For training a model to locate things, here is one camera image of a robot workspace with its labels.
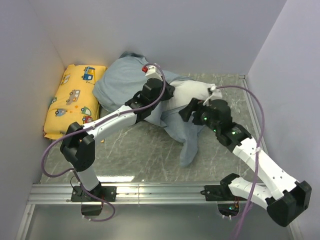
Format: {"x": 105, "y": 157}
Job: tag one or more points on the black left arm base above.
{"x": 100, "y": 197}

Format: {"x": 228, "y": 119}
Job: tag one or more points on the white pillow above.
{"x": 185, "y": 90}

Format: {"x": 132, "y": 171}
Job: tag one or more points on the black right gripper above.
{"x": 195, "y": 103}

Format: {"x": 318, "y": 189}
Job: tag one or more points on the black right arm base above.
{"x": 228, "y": 205}

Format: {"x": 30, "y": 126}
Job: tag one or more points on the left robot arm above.
{"x": 79, "y": 145}

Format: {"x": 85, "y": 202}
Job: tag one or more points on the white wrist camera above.
{"x": 152, "y": 72}
{"x": 213, "y": 94}

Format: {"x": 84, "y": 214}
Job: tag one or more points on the aluminium side rail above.
{"x": 251, "y": 108}

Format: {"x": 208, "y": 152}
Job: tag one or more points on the yellow cartoon-car pillow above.
{"x": 74, "y": 100}

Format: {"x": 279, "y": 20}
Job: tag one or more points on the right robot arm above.
{"x": 282, "y": 196}

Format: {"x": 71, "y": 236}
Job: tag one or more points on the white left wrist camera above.
{"x": 152, "y": 72}

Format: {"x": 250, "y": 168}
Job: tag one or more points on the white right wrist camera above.
{"x": 213, "y": 94}

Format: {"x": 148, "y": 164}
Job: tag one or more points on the aluminium mounting rail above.
{"x": 127, "y": 193}

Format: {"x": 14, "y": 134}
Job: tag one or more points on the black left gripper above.
{"x": 169, "y": 90}

